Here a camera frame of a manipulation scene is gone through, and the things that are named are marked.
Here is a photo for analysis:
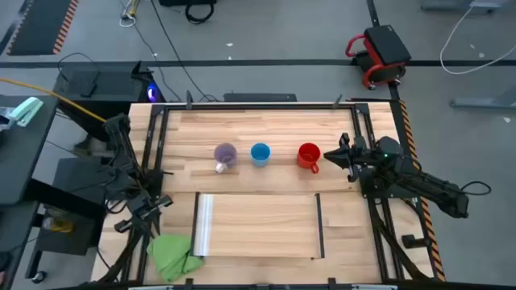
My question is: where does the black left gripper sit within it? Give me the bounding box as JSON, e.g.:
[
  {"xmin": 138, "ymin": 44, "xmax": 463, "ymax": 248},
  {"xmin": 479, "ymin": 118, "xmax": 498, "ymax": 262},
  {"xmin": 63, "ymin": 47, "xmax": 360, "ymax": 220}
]
[{"xmin": 127, "ymin": 194, "xmax": 175, "ymax": 222}]

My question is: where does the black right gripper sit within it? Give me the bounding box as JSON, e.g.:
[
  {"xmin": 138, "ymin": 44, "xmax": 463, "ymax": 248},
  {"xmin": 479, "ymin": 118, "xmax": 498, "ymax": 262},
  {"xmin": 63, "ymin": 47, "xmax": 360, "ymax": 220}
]
[{"xmin": 323, "ymin": 132, "xmax": 378, "ymax": 183}]

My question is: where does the red mug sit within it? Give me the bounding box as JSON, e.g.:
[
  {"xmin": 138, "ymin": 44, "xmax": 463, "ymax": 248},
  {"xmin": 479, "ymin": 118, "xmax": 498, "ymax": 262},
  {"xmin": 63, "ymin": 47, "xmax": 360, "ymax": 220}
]
[{"xmin": 296, "ymin": 142, "xmax": 323, "ymax": 175}]

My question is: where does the purple mug with white handle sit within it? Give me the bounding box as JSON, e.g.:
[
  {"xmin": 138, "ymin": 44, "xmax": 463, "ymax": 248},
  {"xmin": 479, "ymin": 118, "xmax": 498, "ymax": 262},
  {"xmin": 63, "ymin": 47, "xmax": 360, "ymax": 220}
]
[{"xmin": 213, "ymin": 142, "xmax": 239, "ymax": 175}]

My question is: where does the blue cup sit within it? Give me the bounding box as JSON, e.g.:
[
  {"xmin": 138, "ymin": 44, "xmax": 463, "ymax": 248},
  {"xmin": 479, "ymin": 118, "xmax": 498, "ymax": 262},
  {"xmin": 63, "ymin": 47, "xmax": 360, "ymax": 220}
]
[{"xmin": 249, "ymin": 142, "xmax": 272, "ymax": 168}]

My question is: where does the green cloth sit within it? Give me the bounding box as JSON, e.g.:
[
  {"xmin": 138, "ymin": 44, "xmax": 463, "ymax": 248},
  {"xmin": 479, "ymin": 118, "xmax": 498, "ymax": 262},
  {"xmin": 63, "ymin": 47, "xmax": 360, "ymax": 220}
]
[{"xmin": 146, "ymin": 234, "xmax": 205, "ymax": 283}]

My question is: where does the black cart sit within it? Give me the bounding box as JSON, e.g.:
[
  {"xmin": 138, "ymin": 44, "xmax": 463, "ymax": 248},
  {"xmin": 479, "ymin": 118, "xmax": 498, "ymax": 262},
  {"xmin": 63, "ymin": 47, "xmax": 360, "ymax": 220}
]
[{"xmin": 23, "ymin": 155, "xmax": 106, "ymax": 280}]

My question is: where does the yellow item on cart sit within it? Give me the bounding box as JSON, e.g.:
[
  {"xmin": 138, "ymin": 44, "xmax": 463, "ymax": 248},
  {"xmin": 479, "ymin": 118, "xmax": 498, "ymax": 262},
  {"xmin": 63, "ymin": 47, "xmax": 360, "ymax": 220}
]
[{"xmin": 41, "ymin": 215, "xmax": 77, "ymax": 234}]

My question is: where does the black clamp knob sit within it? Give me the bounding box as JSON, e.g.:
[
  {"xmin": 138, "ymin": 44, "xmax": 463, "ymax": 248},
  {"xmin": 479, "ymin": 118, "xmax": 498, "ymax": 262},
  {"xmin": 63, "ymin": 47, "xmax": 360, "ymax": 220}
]
[{"xmin": 402, "ymin": 234, "xmax": 429, "ymax": 249}]

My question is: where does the red and black rolling stool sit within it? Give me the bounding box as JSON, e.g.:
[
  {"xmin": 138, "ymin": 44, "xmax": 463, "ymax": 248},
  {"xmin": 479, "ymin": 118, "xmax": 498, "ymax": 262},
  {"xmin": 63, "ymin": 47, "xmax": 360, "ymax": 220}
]
[{"xmin": 344, "ymin": 24, "xmax": 413, "ymax": 90}]

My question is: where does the orange black hazard tape strip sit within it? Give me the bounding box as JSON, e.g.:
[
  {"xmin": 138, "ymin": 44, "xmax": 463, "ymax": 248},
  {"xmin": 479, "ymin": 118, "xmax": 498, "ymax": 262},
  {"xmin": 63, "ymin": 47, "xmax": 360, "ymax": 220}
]
[{"xmin": 398, "ymin": 100, "xmax": 447, "ymax": 282}]

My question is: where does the black computer tower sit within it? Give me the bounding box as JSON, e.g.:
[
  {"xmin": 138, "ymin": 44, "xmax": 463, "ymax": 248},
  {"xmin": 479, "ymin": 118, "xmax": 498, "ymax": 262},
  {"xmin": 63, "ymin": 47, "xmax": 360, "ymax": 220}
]
[{"xmin": 53, "ymin": 60, "xmax": 166, "ymax": 122}]

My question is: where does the black phone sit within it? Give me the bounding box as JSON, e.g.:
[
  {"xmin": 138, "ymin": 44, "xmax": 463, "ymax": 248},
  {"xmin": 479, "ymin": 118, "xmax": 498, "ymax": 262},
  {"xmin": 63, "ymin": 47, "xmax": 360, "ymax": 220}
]
[{"xmin": 79, "ymin": 71, "xmax": 101, "ymax": 99}]

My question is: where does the black side desk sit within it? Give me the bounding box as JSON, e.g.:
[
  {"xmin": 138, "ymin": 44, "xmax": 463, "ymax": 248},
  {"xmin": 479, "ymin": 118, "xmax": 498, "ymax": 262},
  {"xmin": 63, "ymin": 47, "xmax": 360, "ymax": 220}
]
[{"xmin": 0, "ymin": 95, "xmax": 60, "ymax": 206}]

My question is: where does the mint green stapler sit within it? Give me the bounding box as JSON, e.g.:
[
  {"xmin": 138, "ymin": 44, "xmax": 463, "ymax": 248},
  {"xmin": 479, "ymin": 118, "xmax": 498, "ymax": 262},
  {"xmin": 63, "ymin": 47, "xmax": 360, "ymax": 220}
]
[{"xmin": 8, "ymin": 96, "xmax": 44, "ymax": 128}]

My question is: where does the grey metal table leg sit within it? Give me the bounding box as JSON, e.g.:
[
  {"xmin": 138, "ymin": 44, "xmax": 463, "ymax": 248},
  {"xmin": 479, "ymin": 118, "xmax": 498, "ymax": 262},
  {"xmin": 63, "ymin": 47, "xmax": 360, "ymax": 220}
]
[{"xmin": 421, "ymin": 0, "xmax": 502, "ymax": 14}]

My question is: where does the black box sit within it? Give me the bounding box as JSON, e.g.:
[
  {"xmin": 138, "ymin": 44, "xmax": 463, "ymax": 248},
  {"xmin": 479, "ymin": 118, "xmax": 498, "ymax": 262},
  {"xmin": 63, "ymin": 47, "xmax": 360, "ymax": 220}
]
[{"xmin": 158, "ymin": 0, "xmax": 218, "ymax": 7}]

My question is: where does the black mat with orange stripes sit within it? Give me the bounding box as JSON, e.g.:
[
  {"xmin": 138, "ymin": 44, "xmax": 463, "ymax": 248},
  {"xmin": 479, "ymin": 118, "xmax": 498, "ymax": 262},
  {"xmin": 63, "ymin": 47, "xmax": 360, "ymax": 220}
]
[{"xmin": 6, "ymin": 0, "xmax": 80, "ymax": 56}]

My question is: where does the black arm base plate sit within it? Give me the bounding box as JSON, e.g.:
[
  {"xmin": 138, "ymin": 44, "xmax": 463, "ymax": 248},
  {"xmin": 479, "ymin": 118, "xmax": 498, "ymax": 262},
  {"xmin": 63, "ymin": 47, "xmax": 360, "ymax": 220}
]
[
  {"xmin": 136, "ymin": 168, "xmax": 164, "ymax": 201},
  {"xmin": 360, "ymin": 167, "xmax": 420, "ymax": 199}
]

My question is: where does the white floor cable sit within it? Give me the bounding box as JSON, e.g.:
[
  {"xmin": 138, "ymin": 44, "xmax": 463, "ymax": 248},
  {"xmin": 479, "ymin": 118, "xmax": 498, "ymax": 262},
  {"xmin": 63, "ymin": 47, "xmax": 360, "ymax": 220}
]
[{"xmin": 439, "ymin": 6, "xmax": 516, "ymax": 76}]

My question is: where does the thin grey floor cable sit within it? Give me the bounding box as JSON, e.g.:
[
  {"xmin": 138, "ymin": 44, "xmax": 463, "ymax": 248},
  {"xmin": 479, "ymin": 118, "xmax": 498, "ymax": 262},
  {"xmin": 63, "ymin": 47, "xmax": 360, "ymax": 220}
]
[{"xmin": 120, "ymin": 0, "xmax": 183, "ymax": 102}]

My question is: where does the thick black floor cable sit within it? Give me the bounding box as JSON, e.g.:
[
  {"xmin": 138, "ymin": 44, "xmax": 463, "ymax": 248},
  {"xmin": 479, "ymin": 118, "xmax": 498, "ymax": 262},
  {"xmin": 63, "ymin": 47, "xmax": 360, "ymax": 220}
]
[{"xmin": 149, "ymin": 0, "xmax": 213, "ymax": 102}]

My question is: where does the white and yellow cable bundle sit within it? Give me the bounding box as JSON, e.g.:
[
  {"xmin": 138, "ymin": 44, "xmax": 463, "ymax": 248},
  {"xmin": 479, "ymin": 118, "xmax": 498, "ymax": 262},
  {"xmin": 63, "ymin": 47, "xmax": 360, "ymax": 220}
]
[{"xmin": 119, "ymin": 0, "xmax": 142, "ymax": 28}]

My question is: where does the coiled black cable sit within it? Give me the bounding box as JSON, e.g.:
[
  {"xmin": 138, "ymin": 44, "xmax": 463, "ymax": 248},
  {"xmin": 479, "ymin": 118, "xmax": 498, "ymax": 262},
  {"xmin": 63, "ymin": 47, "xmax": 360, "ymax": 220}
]
[{"xmin": 184, "ymin": 2, "xmax": 215, "ymax": 25}]

